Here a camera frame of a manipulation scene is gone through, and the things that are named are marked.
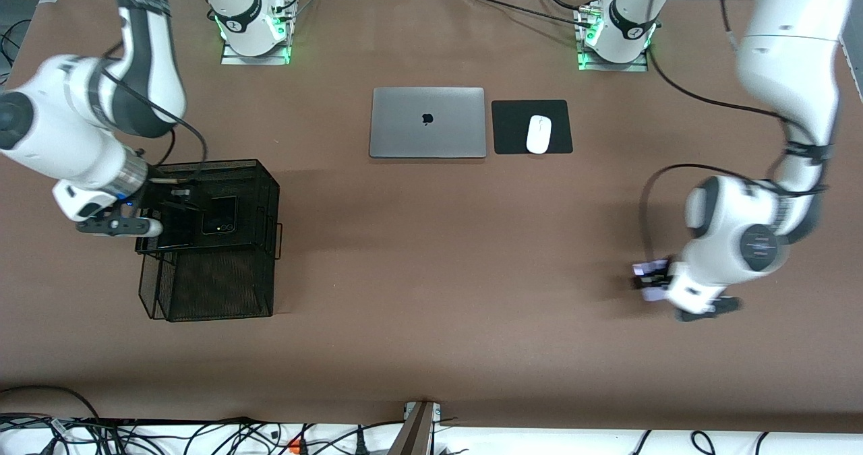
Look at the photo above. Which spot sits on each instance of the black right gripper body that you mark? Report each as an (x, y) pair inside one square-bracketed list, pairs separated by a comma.
[(160, 195)]

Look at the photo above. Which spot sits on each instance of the lavender flip phone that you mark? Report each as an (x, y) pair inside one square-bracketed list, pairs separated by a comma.
[(652, 296)]

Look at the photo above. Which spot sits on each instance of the long black smartphone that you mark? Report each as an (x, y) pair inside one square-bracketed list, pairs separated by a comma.
[(176, 232)]

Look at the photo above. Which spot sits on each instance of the small black flip phone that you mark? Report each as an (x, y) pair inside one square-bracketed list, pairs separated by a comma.
[(219, 214)]

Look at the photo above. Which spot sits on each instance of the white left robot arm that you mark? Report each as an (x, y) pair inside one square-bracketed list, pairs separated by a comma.
[(728, 232)]

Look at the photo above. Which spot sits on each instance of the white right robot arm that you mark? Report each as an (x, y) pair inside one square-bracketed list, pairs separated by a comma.
[(67, 131)]

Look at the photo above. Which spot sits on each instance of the black mesh two-tier tray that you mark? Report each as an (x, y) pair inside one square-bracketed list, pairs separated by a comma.
[(229, 280)]

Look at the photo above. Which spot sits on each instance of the white computer mouse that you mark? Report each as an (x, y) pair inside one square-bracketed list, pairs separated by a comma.
[(539, 135)]

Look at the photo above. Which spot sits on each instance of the black mouse pad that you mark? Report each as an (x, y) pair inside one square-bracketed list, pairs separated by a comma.
[(509, 128)]

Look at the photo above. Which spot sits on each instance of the silver closed laptop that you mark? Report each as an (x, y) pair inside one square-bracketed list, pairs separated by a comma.
[(427, 138)]

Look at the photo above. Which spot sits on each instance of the orange plug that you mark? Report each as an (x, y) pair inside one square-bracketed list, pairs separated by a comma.
[(294, 448)]

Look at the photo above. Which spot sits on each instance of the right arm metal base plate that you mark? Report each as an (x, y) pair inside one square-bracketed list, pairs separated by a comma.
[(236, 59)]

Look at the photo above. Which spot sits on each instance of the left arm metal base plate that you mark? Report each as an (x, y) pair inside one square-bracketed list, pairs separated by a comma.
[(593, 66)]

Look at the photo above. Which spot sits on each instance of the aluminium camera post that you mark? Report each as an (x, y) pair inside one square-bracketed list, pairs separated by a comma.
[(414, 435)]

